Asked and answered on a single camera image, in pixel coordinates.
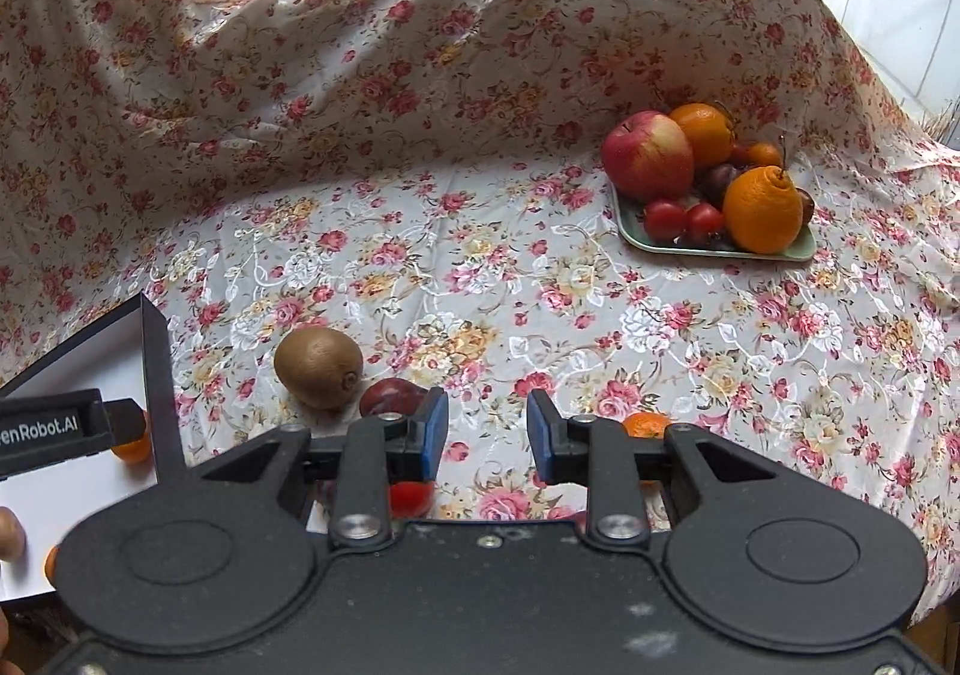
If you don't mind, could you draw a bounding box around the red apple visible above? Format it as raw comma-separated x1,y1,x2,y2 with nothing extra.
601,111,695,202

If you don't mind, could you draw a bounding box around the green tray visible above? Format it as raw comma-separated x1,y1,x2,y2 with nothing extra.
609,176,818,263

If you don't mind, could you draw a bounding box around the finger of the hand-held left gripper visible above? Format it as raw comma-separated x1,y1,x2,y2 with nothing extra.
100,399,148,452

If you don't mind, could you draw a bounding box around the bumpy orange with stem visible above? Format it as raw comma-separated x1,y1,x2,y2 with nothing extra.
722,135,804,254

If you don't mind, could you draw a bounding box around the round orange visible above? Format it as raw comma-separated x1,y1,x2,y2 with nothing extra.
669,103,737,168

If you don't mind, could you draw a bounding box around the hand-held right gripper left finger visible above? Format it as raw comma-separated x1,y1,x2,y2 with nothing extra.
191,388,450,548

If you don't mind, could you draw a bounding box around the floral cloth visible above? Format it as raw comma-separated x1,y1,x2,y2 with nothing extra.
0,0,960,620

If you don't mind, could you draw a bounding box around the brown kiwi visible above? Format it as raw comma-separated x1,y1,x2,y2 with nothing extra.
0,506,27,563
274,328,365,411

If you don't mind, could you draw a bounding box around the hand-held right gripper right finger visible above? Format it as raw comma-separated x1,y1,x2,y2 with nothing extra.
526,390,833,547

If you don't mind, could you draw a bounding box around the black box with white interior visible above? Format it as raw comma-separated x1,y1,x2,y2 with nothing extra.
0,292,185,605

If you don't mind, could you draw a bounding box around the red cherry tomato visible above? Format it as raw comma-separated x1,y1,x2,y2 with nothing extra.
643,199,688,242
388,481,437,519
685,202,725,243

